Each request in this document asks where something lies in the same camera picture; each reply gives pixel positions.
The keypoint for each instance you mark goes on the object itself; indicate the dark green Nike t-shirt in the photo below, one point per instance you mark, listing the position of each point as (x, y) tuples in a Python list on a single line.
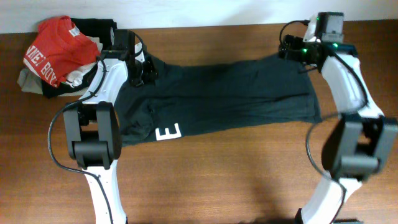
[(193, 100)]

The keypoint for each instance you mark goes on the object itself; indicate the beige folded garment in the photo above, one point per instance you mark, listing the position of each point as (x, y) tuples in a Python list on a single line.
[(31, 83)]

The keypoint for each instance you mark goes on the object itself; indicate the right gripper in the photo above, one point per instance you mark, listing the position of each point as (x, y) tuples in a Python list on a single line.
[(296, 42)]

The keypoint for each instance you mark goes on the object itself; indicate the red folded t-shirt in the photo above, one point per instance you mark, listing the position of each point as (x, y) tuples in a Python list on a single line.
[(59, 49)]

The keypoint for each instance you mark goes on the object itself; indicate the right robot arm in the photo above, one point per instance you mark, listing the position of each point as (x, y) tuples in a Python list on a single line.
[(362, 140)]

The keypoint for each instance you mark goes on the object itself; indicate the white folded garment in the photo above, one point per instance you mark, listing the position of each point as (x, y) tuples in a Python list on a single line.
[(75, 78)]

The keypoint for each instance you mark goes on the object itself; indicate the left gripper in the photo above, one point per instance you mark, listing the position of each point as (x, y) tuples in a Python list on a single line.
[(153, 71)]

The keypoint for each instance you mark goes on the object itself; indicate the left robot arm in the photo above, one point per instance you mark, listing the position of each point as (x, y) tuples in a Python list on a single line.
[(92, 128)]

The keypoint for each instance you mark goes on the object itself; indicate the black folded garment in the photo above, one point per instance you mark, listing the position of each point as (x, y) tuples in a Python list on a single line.
[(100, 28)]

